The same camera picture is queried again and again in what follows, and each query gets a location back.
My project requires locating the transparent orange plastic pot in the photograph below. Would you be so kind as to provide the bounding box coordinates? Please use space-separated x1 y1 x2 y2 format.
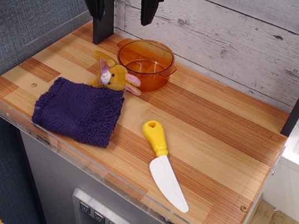
117 38 177 92

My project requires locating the small tan plush bunny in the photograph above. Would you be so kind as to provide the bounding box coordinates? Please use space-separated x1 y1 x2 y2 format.
88 51 141 96

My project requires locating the dark purple terry cloth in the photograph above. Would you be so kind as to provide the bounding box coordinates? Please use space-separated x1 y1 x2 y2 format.
31 77 124 148

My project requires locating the yellow-handled white toy knife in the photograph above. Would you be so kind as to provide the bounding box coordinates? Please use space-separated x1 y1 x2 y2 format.
142 120 189 213

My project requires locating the clear acrylic edge guard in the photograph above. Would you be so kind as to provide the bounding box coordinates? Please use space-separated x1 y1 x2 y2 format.
0 12 288 224

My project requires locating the grey toy fridge cabinet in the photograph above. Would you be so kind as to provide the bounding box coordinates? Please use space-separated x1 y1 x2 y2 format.
5 129 226 224

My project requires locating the silver dispenser button panel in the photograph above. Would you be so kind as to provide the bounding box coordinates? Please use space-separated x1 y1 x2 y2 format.
72 188 132 224

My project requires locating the dark grey left post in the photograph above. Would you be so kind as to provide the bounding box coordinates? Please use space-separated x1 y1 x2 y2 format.
92 0 114 44

